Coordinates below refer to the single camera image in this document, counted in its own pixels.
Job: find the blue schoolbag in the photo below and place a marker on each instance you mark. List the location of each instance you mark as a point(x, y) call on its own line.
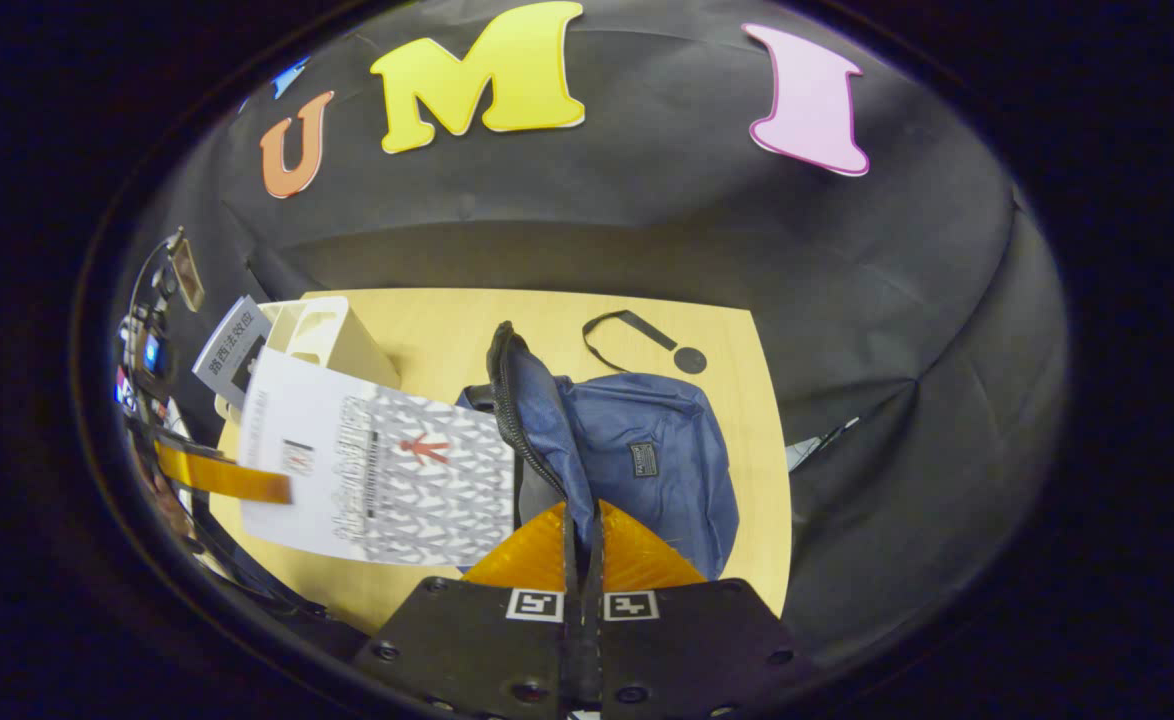
point(647, 430)

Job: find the black backdrop cloth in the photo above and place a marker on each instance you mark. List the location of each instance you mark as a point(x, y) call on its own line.
point(697, 230)

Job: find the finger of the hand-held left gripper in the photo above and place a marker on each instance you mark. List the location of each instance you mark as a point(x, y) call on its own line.
point(237, 480)

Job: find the grey blue-edged book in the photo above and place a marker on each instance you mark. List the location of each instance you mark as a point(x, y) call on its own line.
point(227, 350)

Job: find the white triangle-patterned book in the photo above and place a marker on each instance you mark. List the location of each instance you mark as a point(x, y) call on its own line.
point(427, 480)

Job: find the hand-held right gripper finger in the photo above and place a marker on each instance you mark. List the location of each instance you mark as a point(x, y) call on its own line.
point(575, 620)
point(594, 620)

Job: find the cream plastic bookshelf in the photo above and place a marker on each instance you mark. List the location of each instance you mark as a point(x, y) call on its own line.
point(347, 345)

